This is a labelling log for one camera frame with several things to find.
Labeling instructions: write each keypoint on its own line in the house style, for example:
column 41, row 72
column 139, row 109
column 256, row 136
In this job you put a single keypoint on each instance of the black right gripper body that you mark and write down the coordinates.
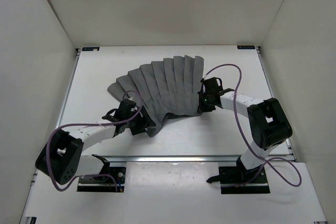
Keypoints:
column 205, row 105

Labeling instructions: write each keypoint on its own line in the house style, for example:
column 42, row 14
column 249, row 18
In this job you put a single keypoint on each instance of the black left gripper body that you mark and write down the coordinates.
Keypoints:
column 130, row 121

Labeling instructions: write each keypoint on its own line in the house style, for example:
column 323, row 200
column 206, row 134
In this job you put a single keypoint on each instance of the grey pleated skirt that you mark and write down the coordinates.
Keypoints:
column 168, row 88

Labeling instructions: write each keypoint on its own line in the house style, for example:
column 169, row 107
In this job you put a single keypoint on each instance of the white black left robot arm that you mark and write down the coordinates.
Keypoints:
column 62, row 157

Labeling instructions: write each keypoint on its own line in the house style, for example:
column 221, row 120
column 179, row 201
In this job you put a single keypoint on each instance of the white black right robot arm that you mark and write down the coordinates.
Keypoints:
column 268, row 123

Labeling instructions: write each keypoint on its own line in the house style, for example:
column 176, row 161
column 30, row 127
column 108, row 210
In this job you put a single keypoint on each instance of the blue label sticker right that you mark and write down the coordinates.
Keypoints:
column 246, row 47

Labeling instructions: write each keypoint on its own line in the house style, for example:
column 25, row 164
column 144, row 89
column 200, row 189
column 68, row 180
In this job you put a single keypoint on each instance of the blue label sticker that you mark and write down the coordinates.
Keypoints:
column 246, row 47
column 90, row 48

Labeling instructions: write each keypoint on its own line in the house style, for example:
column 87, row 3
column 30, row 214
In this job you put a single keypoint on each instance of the blue label sticker left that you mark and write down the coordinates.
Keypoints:
column 90, row 48

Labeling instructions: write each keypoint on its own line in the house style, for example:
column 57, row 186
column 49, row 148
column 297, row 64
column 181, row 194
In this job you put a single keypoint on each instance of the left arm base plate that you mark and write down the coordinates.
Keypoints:
column 105, row 184

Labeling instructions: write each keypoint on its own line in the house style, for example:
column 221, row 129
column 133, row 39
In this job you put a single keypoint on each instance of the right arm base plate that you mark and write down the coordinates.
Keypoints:
column 233, row 180

